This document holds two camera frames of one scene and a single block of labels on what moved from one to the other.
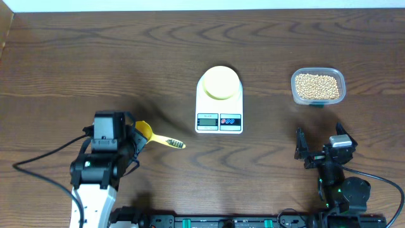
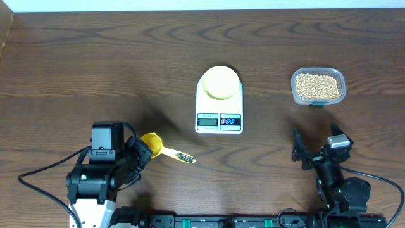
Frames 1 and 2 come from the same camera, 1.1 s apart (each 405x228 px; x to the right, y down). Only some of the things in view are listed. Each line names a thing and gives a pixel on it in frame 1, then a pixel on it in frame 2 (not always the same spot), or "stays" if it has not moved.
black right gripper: [302, 150] stays
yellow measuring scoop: [145, 129] → [155, 142]
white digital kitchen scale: [215, 116] stays
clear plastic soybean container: [318, 86] stays
